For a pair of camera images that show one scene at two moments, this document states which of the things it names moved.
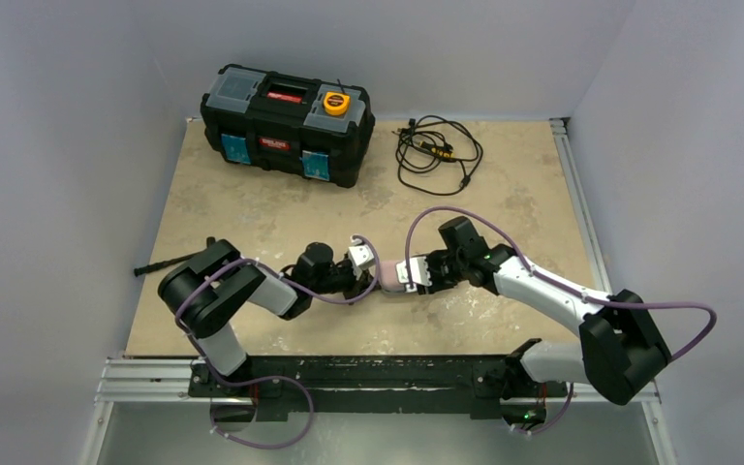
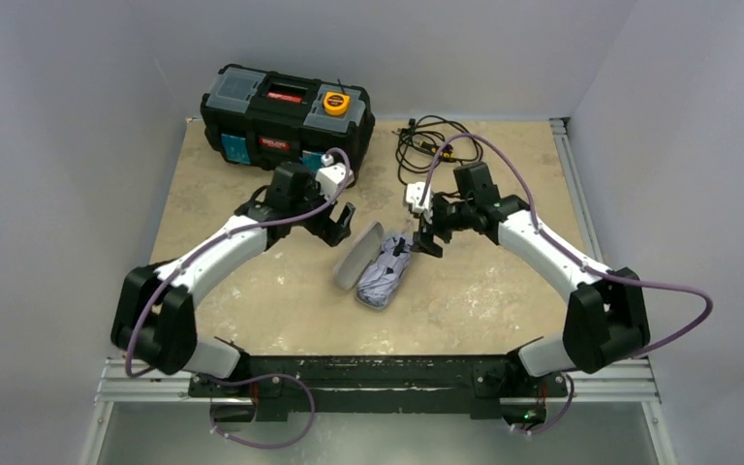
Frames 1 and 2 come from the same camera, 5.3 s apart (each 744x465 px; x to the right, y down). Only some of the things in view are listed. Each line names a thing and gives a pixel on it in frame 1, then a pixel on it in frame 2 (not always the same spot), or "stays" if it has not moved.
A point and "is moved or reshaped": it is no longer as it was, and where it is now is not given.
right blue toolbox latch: (316, 166) stays
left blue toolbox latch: (235, 148) stays
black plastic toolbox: (278, 121) stays
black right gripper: (432, 274) -> (436, 227)
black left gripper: (359, 282) -> (324, 221)
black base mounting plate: (279, 385) stays
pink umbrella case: (388, 277) is moved or reshaped
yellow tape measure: (335, 104) stays
